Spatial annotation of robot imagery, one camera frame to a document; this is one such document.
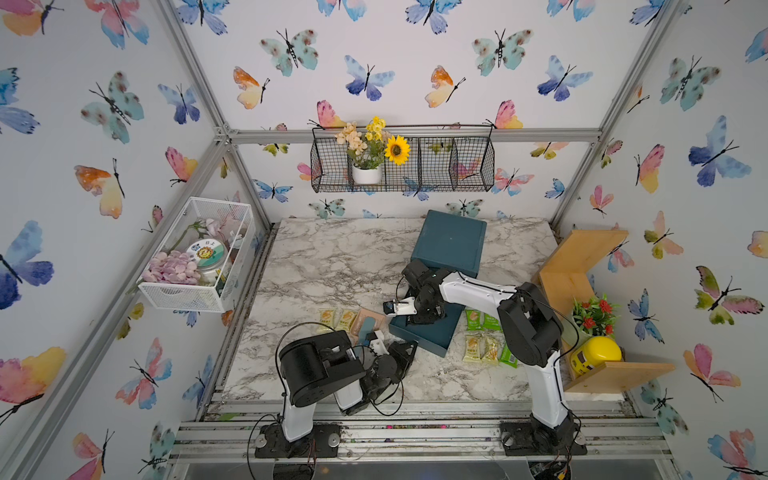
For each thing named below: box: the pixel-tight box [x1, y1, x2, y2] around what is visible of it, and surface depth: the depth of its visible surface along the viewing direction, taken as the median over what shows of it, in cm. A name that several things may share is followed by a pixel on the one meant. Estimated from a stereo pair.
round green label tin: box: [186, 238, 228, 274], surface depth 67 cm
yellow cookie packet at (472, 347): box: [463, 334, 481, 361], surface depth 89 cm
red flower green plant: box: [572, 293, 621, 338], surface depth 75 cm
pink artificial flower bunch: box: [142, 250, 201, 285], surface depth 61 cm
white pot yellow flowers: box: [335, 116, 411, 185], surface depth 86 cm
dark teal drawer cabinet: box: [411, 210, 488, 277], surface depth 88 cm
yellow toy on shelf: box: [570, 336, 622, 378], surface depth 72 cm
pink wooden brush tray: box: [350, 308, 386, 346], surface depth 95 cm
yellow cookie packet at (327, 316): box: [318, 308, 336, 327], surface depth 96 cm
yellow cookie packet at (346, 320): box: [336, 310, 358, 333], surface depth 95 cm
